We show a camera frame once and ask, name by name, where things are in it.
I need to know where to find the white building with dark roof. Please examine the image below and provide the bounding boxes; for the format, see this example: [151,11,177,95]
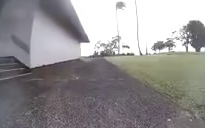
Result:
[0,0,91,69]

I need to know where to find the grey concrete steps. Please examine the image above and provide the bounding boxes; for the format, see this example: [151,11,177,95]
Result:
[0,56,33,84]

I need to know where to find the tall thin palm tree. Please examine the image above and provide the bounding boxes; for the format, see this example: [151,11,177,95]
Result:
[134,0,143,56]

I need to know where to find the large dark tree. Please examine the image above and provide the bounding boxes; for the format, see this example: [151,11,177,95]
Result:
[172,19,205,53]

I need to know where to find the dark gravel path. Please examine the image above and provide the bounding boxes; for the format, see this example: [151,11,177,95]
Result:
[0,56,205,128]

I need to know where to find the small dark tree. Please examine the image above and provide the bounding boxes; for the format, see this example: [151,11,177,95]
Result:
[151,40,166,54]
[164,37,177,53]

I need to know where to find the palm tree with leafy crown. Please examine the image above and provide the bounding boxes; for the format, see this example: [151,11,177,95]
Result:
[115,0,127,56]

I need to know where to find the green grass lawn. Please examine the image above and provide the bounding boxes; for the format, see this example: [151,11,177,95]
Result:
[104,51,205,123]

